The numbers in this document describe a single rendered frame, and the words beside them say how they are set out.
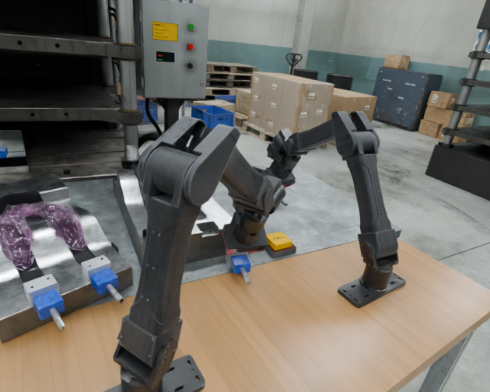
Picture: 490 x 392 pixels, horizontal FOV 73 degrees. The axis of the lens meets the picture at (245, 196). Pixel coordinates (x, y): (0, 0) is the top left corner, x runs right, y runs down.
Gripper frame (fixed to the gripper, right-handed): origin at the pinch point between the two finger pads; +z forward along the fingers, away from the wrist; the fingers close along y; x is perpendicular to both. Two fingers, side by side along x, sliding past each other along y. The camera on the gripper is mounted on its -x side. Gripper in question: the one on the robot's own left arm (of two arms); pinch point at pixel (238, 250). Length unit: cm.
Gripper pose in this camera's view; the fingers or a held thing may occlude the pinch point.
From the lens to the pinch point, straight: 88.1
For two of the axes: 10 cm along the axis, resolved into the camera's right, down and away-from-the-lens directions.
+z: -2.2, 5.7, 7.9
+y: -9.6, 0.3, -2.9
